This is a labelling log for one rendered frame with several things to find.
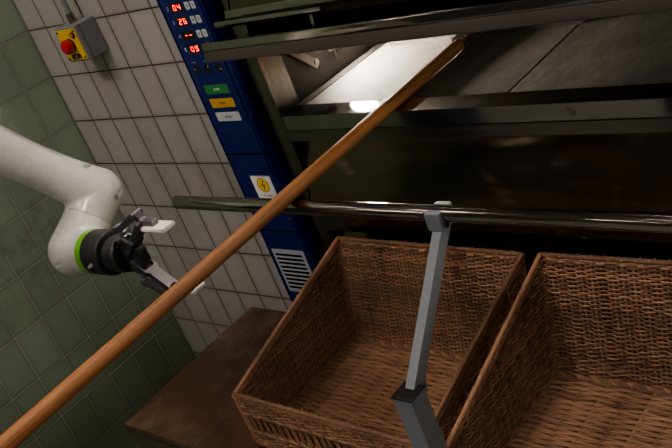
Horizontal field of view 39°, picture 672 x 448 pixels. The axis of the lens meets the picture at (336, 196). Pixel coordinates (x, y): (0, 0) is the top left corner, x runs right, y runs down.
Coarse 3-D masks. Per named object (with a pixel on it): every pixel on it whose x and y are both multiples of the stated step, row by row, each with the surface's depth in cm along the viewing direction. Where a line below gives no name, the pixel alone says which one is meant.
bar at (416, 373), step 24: (336, 216) 177; (360, 216) 172; (384, 216) 168; (408, 216) 164; (432, 216) 160; (456, 216) 157; (480, 216) 154; (504, 216) 151; (528, 216) 148; (552, 216) 145; (576, 216) 142; (600, 216) 140; (624, 216) 137; (648, 216) 135; (432, 240) 161; (432, 264) 160; (432, 288) 159; (432, 312) 159; (408, 384) 157; (408, 408) 155; (408, 432) 159; (432, 432) 158
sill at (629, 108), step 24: (456, 96) 201; (480, 96) 196; (504, 96) 192; (528, 96) 187; (552, 96) 183; (576, 96) 179; (600, 96) 175; (624, 96) 171; (648, 96) 168; (288, 120) 230; (312, 120) 224; (336, 120) 219; (360, 120) 214; (384, 120) 210; (408, 120) 205; (432, 120) 201; (456, 120) 197; (480, 120) 193; (504, 120) 189; (528, 120) 186; (552, 120) 182
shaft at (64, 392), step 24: (456, 48) 222; (432, 72) 215; (408, 96) 209; (336, 144) 193; (312, 168) 187; (288, 192) 182; (264, 216) 177; (240, 240) 172; (216, 264) 168; (192, 288) 164; (144, 312) 158; (120, 336) 154; (96, 360) 150; (72, 384) 147; (48, 408) 144; (24, 432) 141
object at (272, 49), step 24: (504, 0) 175; (624, 0) 144; (648, 0) 142; (432, 24) 169; (456, 24) 165; (480, 24) 162; (504, 24) 159; (528, 24) 156; (240, 48) 203; (264, 48) 199; (288, 48) 194; (312, 48) 190
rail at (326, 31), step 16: (512, 0) 157; (528, 0) 155; (544, 0) 153; (560, 0) 151; (576, 0) 149; (592, 0) 147; (608, 0) 146; (400, 16) 173; (416, 16) 170; (432, 16) 168; (448, 16) 166; (464, 16) 164; (480, 16) 162; (288, 32) 192; (304, 32) 189; (320, 32) 187; (336, 32) 184; (352, 32) 181; (208, 48) 210; (224, 48) 207
